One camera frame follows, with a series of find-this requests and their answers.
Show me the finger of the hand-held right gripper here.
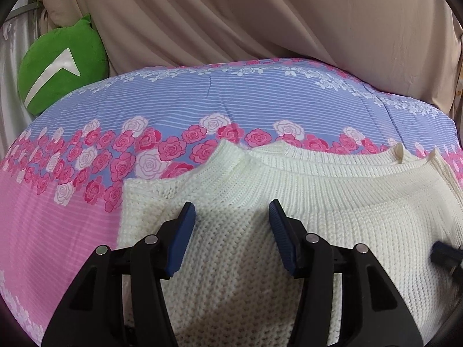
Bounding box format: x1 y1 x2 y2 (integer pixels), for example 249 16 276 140
430 240 463 276

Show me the beige draped cloth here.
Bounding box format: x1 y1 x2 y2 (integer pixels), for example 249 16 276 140
36 0 463 123

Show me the cream floral cloth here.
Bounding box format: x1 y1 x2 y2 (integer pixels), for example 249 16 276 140
455 32 463 116

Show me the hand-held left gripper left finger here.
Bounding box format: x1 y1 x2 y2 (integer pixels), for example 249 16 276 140
41 202 196 347

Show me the white red navy knit sweater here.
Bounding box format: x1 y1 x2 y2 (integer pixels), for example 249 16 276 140
116 139 463 347

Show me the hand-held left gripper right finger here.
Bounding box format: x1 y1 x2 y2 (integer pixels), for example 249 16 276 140
268 199 422 347

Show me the grey curtain band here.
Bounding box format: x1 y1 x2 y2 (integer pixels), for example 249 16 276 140
7 2 40 20

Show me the pink blue floral bedsheet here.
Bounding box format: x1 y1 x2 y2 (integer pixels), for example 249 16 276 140
0 57 463 340

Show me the white satin curtain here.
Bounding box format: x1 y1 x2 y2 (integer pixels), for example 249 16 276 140
0 7 47 160

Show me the green plush pillow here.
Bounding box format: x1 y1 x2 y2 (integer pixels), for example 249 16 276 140
18 14 109 117

